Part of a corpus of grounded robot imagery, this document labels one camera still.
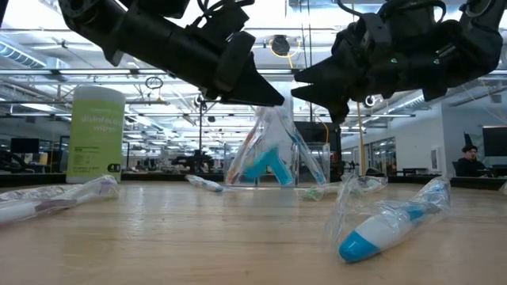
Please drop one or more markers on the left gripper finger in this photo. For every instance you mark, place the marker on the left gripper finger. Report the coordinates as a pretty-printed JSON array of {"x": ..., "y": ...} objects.
[
  {"x": 237, "y": 79},
  {"x": 210, "y": 95}
]

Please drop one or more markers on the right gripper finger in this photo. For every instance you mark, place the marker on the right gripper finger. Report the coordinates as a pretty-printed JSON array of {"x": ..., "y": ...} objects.
[
  {"x": 348, "y": 63},
  {"x": 332, "y": 97}
]

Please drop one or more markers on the blue tube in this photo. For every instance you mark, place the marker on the blue tube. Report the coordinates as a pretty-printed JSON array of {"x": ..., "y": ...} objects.
[{"x": 307, "y": 154}]

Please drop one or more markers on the clear acrylic organizer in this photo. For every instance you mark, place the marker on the clear acrylic organizer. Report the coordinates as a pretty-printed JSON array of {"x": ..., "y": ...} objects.
[{"x": 322, "y": 166}]

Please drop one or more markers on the green toothbrush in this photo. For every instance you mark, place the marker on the green toothbrush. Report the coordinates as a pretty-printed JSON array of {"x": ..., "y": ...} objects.
[{"x": 321, "y": 192}]

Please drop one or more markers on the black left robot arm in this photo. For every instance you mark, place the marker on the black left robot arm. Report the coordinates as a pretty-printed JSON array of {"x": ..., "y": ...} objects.
[{"x": 91, "y": 20}]

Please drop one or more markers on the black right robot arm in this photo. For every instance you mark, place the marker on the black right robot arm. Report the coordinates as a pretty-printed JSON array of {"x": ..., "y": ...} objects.
[{"x": 483, "y": 43}]

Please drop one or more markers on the background robot station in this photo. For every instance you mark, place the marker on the background robot station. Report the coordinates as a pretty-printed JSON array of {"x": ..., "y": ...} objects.
[{"x": 194, "y": 162}]

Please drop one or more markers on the black display stand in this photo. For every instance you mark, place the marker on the black display stand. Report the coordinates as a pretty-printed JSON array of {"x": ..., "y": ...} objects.
[{"x": 336, "y": 166}]

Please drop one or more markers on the dark computer monitor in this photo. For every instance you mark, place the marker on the dark computer monitor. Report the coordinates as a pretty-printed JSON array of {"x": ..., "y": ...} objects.
[{"x": 495, "y": 141}]

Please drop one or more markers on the green disinfecting wipes canister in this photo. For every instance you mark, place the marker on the green disinfecting wipes canister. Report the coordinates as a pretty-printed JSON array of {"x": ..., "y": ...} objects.
[{"x": 95, "y": 134}]

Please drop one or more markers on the person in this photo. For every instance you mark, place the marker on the person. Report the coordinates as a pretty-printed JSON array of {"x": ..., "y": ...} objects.
[{"x": 469, "y": 164}]

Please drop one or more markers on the small dark monitor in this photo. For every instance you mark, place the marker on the small dark monitor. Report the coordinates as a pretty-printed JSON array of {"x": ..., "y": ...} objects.
[{"x": 24, "y": 145}]

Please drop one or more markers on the wrapped purple toothbrush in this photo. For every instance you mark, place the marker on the wrapped purple toothbrush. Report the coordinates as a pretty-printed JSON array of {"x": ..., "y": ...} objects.
[{"x": 24, "y": 210}]

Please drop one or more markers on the black background frame stand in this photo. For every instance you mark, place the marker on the black background frame stand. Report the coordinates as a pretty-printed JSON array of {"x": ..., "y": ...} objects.
[{"x": 200, "y": 130}]

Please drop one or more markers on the black aluminium table frame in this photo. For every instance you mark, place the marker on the black aluminium table frame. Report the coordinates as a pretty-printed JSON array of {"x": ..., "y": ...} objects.
[{"x": 158, "y": 178}]

